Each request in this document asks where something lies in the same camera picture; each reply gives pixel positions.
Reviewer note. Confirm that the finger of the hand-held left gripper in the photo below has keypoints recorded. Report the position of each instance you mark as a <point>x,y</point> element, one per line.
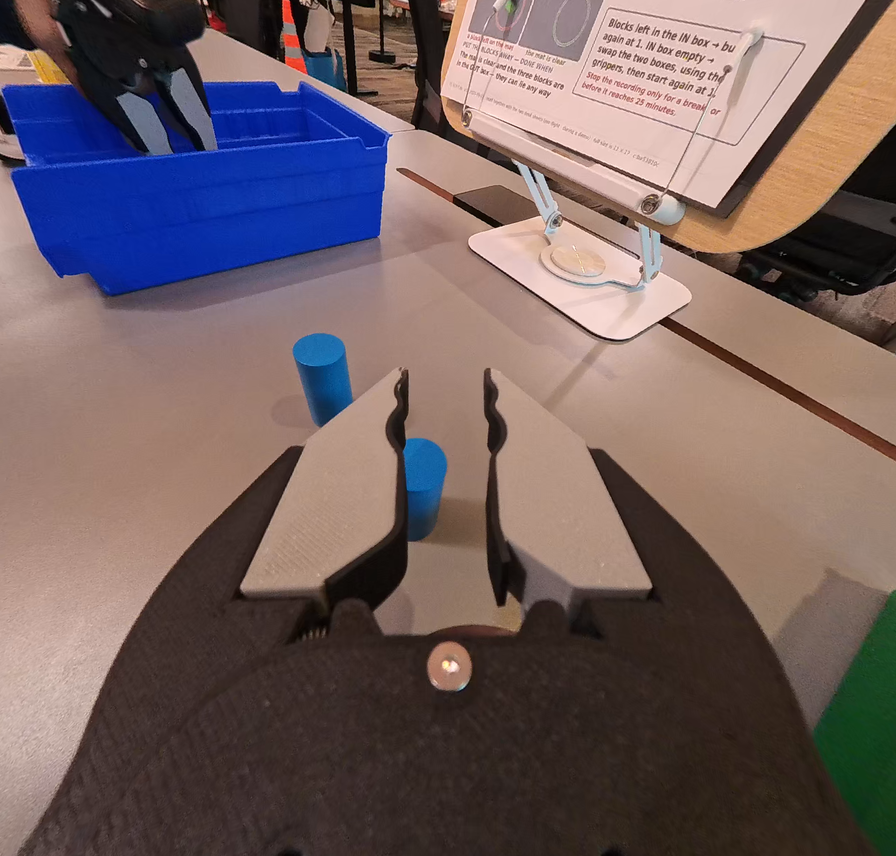
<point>145,124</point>
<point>190,114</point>

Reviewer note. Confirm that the green plastic bin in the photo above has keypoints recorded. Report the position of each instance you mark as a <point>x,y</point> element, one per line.
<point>861,744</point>

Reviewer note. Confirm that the blue plastic bin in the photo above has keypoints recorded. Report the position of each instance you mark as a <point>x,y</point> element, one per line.
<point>210,219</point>

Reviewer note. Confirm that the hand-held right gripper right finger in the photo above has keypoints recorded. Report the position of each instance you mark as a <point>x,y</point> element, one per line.
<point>560,513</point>

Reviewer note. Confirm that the blue wooden cylinder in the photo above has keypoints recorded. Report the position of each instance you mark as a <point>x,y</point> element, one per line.
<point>423,492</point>
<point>323,380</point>

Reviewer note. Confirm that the blue bucket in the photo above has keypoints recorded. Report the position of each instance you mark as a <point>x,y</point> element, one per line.
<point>323,70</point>

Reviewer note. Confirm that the yellow item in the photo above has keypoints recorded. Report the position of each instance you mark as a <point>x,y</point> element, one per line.
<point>50,68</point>

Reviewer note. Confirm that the orange traffic cone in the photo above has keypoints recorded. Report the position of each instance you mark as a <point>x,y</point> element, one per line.
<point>292,37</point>

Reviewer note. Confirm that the printed instruction sheet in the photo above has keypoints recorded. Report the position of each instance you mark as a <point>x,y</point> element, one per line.
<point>665,65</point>

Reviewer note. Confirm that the person's left forearm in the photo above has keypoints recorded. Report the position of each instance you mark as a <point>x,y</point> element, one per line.
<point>28,9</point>

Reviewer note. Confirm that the black office chair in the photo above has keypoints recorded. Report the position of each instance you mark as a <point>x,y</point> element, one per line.
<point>427,44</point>
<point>826,254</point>

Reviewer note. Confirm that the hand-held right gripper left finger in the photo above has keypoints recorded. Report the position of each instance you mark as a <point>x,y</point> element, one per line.
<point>322,520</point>

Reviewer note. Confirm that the black stanchion pole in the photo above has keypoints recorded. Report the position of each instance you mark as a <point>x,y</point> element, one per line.
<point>390,54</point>

